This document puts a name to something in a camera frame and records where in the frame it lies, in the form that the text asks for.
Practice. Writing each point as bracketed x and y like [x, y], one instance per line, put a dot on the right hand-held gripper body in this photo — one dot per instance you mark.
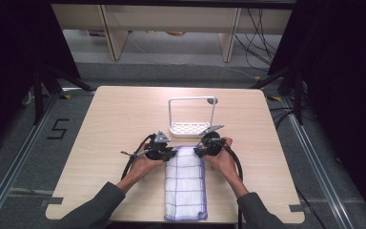
[212, 143]

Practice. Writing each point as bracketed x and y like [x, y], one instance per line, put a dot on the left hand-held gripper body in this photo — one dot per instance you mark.
[157, 147]

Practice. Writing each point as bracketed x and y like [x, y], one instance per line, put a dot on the white cloth with purple lines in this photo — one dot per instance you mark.
[184, 184]

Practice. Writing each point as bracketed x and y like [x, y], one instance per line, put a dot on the person's right hand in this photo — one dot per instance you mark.
[221, 160]

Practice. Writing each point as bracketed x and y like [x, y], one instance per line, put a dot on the person's left hand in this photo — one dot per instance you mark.
[146, 166]

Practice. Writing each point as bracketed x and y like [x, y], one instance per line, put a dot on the white towel rack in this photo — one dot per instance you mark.
[189, 127]

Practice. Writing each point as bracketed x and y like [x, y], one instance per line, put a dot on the black metal stand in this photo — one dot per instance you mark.
[44, 92]
[292, 92]

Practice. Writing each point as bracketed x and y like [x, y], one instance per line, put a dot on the grey tape piece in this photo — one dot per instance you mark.
[296, 208]
[55, 200]

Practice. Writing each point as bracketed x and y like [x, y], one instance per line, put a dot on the black curtain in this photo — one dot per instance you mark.
[343, 79]
[9, 63]

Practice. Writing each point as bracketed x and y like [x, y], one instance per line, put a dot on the aluminium floor rail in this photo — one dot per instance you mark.
[317, 165]
[16, 162]

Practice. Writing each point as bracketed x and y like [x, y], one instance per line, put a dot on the light wooden desk frame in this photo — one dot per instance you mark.
[171, 22]

